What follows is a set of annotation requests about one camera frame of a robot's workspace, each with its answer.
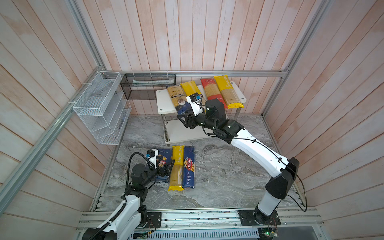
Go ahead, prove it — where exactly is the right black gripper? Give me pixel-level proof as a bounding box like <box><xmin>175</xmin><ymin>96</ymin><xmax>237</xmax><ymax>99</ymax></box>
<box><xmin>178</xmin><ymin>108</ymin><xmax>218</xmax><ymax>133</ymax></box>

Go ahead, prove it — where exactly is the dark blue spaghetti bag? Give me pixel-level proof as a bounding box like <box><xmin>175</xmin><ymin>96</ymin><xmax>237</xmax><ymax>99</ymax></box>
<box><xmin>167</xmin><ymin>85</ymin><xmax>192</xmax><ymax>115</ymax></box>

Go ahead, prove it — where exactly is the blue Barilla spaghetti box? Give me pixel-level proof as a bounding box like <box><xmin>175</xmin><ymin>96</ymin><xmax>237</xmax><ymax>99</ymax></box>
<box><xmin>182</xmin><ymin>147</ymin><xmax>195</xmax><ymax>189</ymax></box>

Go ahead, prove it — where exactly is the yellow spaghetti bag with barcode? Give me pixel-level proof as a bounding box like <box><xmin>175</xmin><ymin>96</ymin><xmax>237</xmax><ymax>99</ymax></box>
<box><xmin>181</xmin><ymin>81</ymin><xmax>202</xmax><ymax>96</ymax></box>

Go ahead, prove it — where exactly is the red spaghetti bag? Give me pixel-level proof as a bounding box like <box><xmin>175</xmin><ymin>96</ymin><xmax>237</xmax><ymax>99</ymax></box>
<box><xmin>201</xmin><ymin>79</ymin><xmax>228</xmax><ymax>110</ymax></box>

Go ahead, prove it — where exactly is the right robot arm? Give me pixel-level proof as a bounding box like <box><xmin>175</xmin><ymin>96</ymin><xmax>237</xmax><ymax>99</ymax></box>
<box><xmin>176</xmin><ymin>93</ymin><xmax>300</xmax><ymax>225</ymax></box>

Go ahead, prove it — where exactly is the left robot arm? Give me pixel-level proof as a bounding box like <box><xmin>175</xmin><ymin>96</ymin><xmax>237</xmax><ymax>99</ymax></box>
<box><xmin>82</xmin><ymin>149</ymin><xmax>175</xmax><ymax>240</ymax></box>

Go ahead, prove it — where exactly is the blue Barilla pasta box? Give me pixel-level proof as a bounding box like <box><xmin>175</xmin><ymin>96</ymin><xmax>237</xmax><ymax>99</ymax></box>
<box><xmin>155</xmin><ymin>149</ymin><xmax>173</xmax><ymax>183</ymax></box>

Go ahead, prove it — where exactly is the white two-tier shelf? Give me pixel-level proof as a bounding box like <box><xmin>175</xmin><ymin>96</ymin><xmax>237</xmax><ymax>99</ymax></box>
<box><xmin>155</xmin><ymin>80</ymin><xmax>247</xmax><ymax>147</ymax></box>

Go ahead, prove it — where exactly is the yellow Pastatime spaghetti bag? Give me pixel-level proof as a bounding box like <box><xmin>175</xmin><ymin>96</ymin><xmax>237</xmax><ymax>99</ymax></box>
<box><xmin>169</xmin><ymin>145</ymin><xmax>185</xmax><ymax>191</ymax></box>

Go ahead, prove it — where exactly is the black mesh basket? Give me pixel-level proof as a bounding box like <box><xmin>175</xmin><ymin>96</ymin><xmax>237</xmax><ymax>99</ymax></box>
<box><xmin>120</xmin><ymin>73</ymin><xmax>177</xmax><ymax>101</ymax></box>

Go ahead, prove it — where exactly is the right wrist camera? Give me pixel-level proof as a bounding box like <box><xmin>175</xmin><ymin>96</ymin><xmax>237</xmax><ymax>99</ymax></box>
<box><xmin>187</xmin><ymin>93</ymin><xmax>203</xmax><ymax>117</ymax></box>

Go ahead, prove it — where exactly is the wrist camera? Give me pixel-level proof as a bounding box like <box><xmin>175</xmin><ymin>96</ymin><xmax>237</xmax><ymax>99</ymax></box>
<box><xmin>146</xmin><ymin>149</ymin><xmax>159</xmax><ymax>169</ymax></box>
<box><xmin>187</xmin><ymin>93</ymin><xmax>203</xmax><ymax>117</ymax></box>

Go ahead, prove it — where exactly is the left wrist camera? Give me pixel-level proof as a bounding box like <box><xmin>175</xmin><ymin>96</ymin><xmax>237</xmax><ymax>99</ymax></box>
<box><xmin>146</xmin><ymin>149</ymin><xmax>159</xmax><ymax>169</ymax></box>

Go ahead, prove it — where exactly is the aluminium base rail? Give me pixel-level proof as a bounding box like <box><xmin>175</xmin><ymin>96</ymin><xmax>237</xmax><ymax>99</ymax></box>
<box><xmin>75</xmin><ymin>204</ymin><xmax>331</xmax><ymax>240</ymax></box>

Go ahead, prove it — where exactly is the white wire mesh rack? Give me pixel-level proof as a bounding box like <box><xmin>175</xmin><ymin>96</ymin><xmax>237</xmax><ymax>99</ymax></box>
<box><xmin>73</xmin><ymin>72</ymin><xmax>132</xmax><ymax>145</ymax></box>

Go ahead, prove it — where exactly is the aluminium frame back bar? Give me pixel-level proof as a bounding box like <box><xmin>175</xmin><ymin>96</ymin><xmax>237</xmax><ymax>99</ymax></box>
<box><xmin>101</xmin><ymin>69</ymin><xmax>287</xmax><ymax>78</ymax></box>

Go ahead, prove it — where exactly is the aluminium frame bar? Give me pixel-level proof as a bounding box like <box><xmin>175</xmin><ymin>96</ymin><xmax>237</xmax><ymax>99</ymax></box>
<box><xmin>101</xmin><ymin>69</ymin><xmax>287</xmax><ymax>78</ymax></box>
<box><xmin>1</xmin><ymin>66</ymin><xmax>105</xmax><ymax>215</ymax></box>

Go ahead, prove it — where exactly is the aluminium frame left bar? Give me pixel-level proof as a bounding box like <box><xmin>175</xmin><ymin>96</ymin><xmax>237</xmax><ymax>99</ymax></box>
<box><xmin>1</xmin><ymin>66</ymin><xmax>105</xmax><ymax>215</ymax></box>

